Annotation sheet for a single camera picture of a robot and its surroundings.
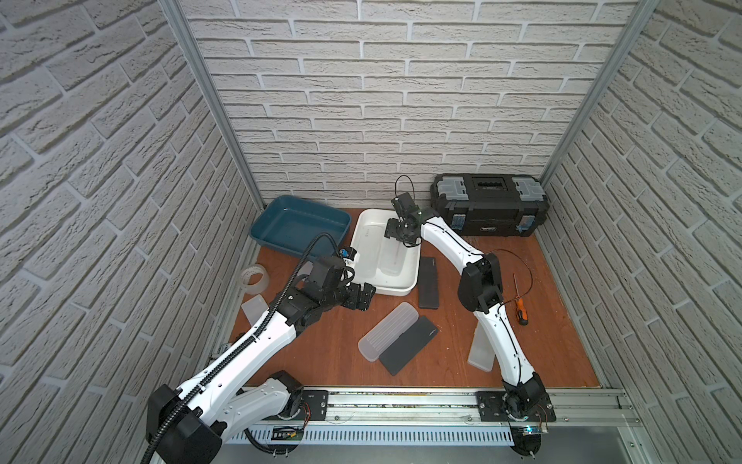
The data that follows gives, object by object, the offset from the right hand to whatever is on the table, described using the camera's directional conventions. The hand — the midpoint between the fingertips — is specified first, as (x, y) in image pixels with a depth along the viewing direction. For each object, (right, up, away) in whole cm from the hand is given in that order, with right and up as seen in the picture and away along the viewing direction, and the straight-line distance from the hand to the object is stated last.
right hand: (398, 232), depth 103 cm
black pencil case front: (+2, -35, -18) cm, 39 cm away
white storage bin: (-11, +2, +5) cm, 12 cm away
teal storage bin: (-44, +4, +13) cm, 46 cm away
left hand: (-11, -14, -27) cm, 32 cm away
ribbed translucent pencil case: (-6, -32, -18) cm, 37 cm away
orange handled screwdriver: (+39, -25, -13) cm, 48 cm away
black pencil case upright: (+10, -18, -8) cm, 23 cm away
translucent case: (+23, -36, -21) cm, 48 cm away
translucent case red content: (-2, -9, -4) cm, 10 cm away
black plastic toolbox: (+33, +10, -3) cm, 35 cm away
